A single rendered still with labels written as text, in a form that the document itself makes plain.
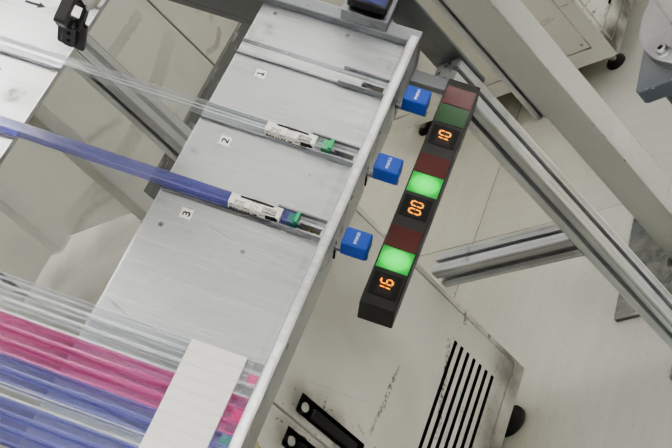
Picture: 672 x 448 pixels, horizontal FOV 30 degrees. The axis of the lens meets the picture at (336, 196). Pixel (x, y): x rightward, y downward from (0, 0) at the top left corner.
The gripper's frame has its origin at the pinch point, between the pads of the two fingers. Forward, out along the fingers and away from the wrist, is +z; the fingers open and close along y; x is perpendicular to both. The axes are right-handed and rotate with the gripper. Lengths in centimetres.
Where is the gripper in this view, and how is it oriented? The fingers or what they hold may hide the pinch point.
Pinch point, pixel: (90, 10)
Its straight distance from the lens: 141.2
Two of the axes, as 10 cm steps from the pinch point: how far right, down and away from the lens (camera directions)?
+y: -3.3, 7.5, -5.7
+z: -2.3, 5.3, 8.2
